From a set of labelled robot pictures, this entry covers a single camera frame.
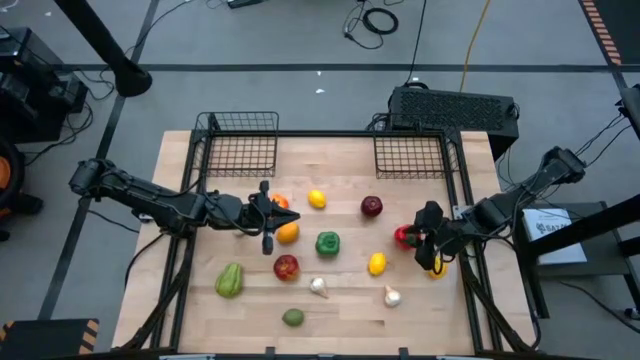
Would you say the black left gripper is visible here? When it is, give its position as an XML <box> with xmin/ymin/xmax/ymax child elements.
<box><xmin>205</xmin><ymin>180</ymin><xmax>302</xmax><ymax>256</ymax></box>

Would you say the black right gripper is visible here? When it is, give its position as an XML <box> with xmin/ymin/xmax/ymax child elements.
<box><xmin>405</xmin><ymin>199</ymin><xmax>475</xmax><ymax>273</ymax></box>

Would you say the red bell pepper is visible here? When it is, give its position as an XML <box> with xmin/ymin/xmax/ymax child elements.
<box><xmin>393</xmin><ymin>224</ymin><xmax>419</xmax><ymax>252</ymax></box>

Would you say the orange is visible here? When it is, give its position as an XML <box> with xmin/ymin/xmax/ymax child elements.
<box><xmin>276</xmin><ymin>221</ymin><xmax>301</xmax><ymax>246</ymax></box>

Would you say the yellow lemon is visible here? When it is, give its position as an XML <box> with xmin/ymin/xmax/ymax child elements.
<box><xmin>367</xmin><ymin>251</ymin><xmax>389</xmax><ymax>278</ymax></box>
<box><xmin>307</xmin><ymin>188</ymin><xmax>328</xmax><ymax>210</ymax></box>
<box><xmin>427</xmin><ymin>255</ymin><xmax>449</xmax><ymax>281</ymax></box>

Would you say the red and yellow apple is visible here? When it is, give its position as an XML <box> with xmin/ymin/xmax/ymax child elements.
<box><xmin>272</xmin><ymin>254</ymin><xmax>301</xmax><ymax>283</ymax></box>

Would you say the green bell pepper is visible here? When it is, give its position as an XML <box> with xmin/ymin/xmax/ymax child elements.
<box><xmin>314</xmin><ymin>230</ymin><xmax>342</xmax><ymax>258</ymax></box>

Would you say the dark red apple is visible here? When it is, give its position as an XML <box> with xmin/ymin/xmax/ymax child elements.
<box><xmin>360</xmin><ymin>195</ymin><xmax>384</xmax><ymax>219</ymax></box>

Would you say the white garlic bulb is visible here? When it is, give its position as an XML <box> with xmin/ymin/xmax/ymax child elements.
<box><xmin>308</xmin><ymin>276</ymin><xmax>330</xmax><ymax>300</ymax></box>
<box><xmin>383</xmin><ymin>284</ymin><xmax>403</xmax><ymax>309</ymax></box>

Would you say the green chayote squash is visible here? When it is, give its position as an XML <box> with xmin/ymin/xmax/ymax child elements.
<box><xmin>214</xmin><ymin>262</ymin><xmax>245</xmax><ymax>300</ymax></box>

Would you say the green lime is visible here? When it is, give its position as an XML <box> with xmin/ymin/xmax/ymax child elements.
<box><xmin>281</xmin><ymin>307</ymin><xmax>306</xmax><ymax>329</ymax></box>

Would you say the black computer tower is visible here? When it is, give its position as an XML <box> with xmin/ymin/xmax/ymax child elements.
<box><xmin>387</xmin><ymin>84</ymin><xmax>521</xmax><ymax>161</ymax></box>

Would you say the black side cart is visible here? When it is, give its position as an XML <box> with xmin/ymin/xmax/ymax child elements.
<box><xmin>509</xmin><ymin>194</ymin><xmax>640</xmax><ymax>321</ymax></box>

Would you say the black pole stand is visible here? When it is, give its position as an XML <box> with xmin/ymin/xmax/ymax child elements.
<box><xmin>53</xmin><ymin>0</ymin><xmax>154</xmax><ymax>98</ymax></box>

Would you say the black and orange machine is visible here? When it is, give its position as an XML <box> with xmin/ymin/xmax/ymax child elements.
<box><xmin>0</xmin><ymin>137</ymin><xmax>45</xmax><ymax>241</ymax></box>

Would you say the black equipment rack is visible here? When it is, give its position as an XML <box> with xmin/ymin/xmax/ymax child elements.
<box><xmin>0</xmin><ymin>27</ymin><xmax>90</xmax><ymax>144</ymax></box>

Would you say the hazard-striped floor mat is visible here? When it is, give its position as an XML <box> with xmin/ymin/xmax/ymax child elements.
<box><xmin>579</xmin><ymin>0</ymin><xmax>640</xmax><ymax>66</ymax></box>

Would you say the black wire basket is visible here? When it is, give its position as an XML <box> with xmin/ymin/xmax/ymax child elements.
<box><xmin>192</xmin><ymin>110</ymin><xmax>280</xmax><ymax>179</ymax></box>
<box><xmin>372</xmin><ymin>112</ymin><xmax>460</xmax><ymax>180</ymax></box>

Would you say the yellow cable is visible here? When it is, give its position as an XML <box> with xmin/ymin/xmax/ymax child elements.
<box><xmin>458</xmin><ymin>0</ymin><xmax>494</xmax><ymax>94</ymax></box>

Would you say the coiled black cable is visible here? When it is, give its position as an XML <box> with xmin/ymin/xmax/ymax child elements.
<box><xmin>342</xmin><ymin>0</ymin><xmax>400</xmax><ymax>51</ymax></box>

